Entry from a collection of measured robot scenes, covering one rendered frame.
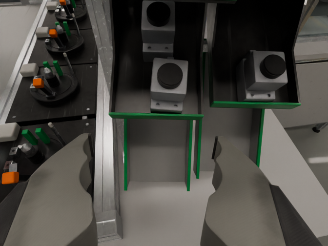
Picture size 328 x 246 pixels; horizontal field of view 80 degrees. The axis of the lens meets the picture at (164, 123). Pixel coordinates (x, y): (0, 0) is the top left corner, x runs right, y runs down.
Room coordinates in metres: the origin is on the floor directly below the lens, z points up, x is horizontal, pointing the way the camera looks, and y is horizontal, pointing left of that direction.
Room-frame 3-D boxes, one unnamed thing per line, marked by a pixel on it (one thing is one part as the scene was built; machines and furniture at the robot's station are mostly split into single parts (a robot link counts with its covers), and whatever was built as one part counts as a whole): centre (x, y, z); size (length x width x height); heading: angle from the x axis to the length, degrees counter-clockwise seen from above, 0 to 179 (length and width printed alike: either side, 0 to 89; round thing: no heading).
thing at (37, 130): (0.24, 0.28, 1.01); 0.01 x 0.01 x 0.05; 13
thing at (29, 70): (0.45, 0.35, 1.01); 0.24 x 0.24 x 0.13; 13
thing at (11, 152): (0.20, 0.34, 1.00); 0.02 x 0.01 x 0.02; 13
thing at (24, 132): (0.24, 0.31, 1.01); 0.01 x 0.01 x 0.05; 13
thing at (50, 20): (0.92, 0.46, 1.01); 0.24 x 0.24 x 0.13; 13
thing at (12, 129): (0.27, 0.40, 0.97); 0.05 x 0.05 x 0.04; 13
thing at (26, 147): (0.20, 0.29, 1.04); 0.02 x 0.02 x 0.03
